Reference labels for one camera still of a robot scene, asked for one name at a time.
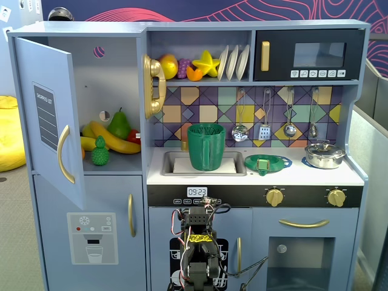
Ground green toy pineapple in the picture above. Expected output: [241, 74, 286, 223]
[91, 135, 110, 167]

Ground green ribbed cup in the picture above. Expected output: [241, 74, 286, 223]
[186, 122, 227, 172]

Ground grey toy sink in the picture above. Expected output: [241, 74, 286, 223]
[160, 150, 248, 178]

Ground metal perforated skimmer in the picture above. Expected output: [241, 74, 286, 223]
[231, 88, 250, 142]

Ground red toy pepper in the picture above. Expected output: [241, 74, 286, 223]
[126, 129, 142, 145]

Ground orange toy fruit slice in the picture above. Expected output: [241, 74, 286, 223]
[186, 65, 204, 82]

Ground metal slotted spatula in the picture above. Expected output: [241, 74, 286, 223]
[258, 88, 272, 141]

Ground gold toy telephone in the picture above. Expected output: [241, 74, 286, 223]
[142, 53, 168, 120]

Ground large yellow toy banana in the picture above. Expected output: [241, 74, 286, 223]
[89, 120, 142, 155]

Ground green toy pear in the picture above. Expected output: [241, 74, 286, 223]
[106, 107, 132, 141]

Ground purple toy grapes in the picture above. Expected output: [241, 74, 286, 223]
[177, 58, 193, 79]

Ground yellow red toy mango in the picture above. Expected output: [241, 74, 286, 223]
[158, 53, 179, 81]

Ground yellow toy starfruit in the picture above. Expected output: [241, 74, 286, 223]
[191, 49, 221, 78]

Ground green round lid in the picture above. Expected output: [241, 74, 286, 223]
[244, 153, 292, 178]

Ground blue dishwasher door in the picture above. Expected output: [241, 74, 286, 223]
[148, 206, 253, 291]

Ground white toy plate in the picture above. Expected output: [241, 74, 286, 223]
[216, 44, 230, 82]
[226, 44, 240, 82]
[235, 44, 250, 81]

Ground yellow label tag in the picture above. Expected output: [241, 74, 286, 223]
[188, 233, 213, 244]

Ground gold stove knob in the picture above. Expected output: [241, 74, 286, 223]
[327, 188, 346, 208]
[266, 187, 285, 208]

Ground metal ladle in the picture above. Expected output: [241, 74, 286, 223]
[283, 87, 297, 138]

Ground blue oven door with window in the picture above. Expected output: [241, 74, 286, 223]
[252, 207, 360, 291]

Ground small yellow toy banana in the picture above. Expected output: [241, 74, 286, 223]
[79, 136, 110, 152]

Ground blue freezer door with dispenser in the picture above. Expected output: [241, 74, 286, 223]
[33, 174, 148, 291]

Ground metal spoon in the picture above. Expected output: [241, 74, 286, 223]
[309, 87, 320, 138]

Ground black microwave door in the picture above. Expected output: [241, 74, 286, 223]
[253, 28, 367, 82]

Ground steel pot lid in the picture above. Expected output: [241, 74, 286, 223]
[304, 139, 345, 157]

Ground blue toy kitchen unit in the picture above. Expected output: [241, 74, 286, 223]
[7, 19, 371, 291]

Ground steel toy pot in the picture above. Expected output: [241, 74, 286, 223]
[304, 149, 347, 170]

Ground blue fridge door with list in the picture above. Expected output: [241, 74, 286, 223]
[13, 36, 86, 210]

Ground yellow beanbag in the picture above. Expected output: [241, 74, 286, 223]
[0, 95, 28, 173]

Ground small wrist camera board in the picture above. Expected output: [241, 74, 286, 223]
[201, 195, 222, 207]

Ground gold straight freezer door handle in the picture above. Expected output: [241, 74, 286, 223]
[127, 193, 136, 238]

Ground gold microwave handle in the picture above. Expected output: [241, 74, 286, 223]
[261, 40, 271, 73]

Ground gold dishwasher door handle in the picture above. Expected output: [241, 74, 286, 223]
[236, 236, 243, 278]

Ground gold curved fridge door handle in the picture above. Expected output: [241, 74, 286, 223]
[57, 124, 76, 185]

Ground black power cable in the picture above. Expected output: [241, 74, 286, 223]
[226, 255, 270, 291]

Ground gold oven door handle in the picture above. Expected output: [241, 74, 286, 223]
[278, 218, 330, 229]

